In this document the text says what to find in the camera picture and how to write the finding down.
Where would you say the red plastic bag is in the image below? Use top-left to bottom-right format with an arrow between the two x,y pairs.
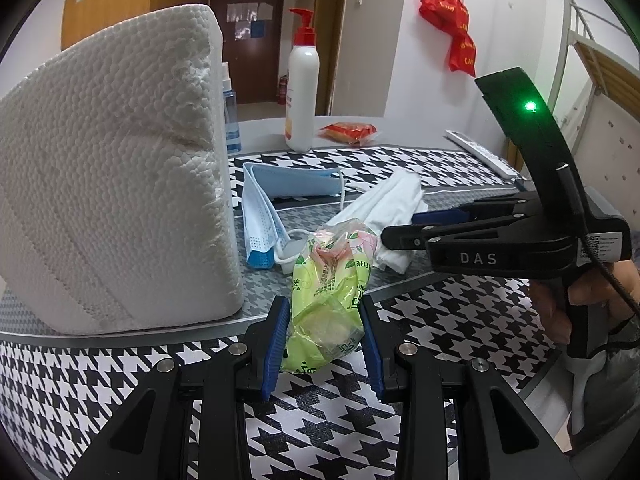
447,30 -> 477,77
419,0 -> 471,37

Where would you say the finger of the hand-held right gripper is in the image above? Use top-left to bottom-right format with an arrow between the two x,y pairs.
410,192 -> 544,225
381,209 -> 576,254

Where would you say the red snack packet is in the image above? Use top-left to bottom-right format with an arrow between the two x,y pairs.
318,121 -> 381,146

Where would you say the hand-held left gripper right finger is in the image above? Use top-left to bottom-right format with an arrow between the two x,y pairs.
360,296 -> 583,480

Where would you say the black cable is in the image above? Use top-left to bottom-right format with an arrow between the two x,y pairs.
556,161 -> 640,351

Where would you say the white remote control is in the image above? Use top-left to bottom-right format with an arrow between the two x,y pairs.
445,129 -> 522,179

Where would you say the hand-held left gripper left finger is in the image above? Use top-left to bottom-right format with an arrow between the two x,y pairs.
65,297 -> 291,480

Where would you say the black white houndstooth mat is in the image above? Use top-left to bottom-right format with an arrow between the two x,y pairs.
0,146 -> 576,480

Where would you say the dark brown entrance door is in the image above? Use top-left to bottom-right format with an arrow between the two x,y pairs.
209,0 -> 287,106

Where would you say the wooden side door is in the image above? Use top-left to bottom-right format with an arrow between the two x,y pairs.
325,0 -> 351,117

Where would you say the person's right forearm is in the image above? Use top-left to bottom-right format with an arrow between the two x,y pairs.
575,310 -> 640,456

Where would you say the white paper notice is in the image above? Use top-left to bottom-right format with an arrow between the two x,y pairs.
226,2 -> 274,24

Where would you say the white metal bunk bed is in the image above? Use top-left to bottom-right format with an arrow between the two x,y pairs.
547,0 -> 640,201

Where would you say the person's right hand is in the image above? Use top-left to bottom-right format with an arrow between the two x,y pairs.
530,259 -> 640,345

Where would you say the blue face mask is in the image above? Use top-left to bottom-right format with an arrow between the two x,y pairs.
242,166 -> 314,276
243,162 -> 347,199

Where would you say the blue spray bottle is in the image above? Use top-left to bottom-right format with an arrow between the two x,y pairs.
220,62 -> 243,155

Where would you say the white cloth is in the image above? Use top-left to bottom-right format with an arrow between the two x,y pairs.
327,169 -> 429,276

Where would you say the green tissue pack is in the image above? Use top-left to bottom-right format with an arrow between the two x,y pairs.
279,217 -> 379,374

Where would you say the white pump bottle red cap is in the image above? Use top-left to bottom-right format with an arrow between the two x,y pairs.
285,8 -> 321,153

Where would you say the white foam box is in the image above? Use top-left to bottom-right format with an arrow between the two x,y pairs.
0,4 -> 244,335

